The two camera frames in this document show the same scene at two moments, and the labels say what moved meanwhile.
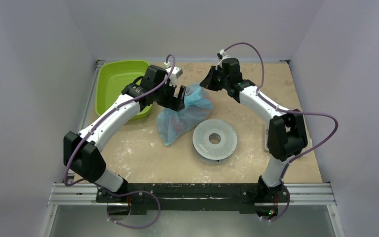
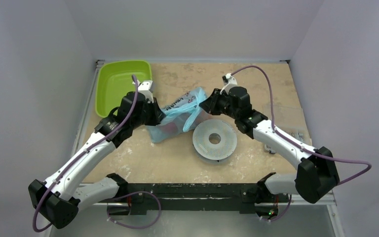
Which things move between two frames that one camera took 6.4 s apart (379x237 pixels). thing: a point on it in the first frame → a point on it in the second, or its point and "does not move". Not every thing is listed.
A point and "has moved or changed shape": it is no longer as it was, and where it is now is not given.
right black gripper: x=218 y=79 → x=213 y=101
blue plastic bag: x=172 y=124 has moved or changed shape
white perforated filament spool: x=219 y=152 does not move
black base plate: x=141 y=198 does not move
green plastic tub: x=111 y=78 does not move
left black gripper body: x=165 y=98 → x=149 y=117
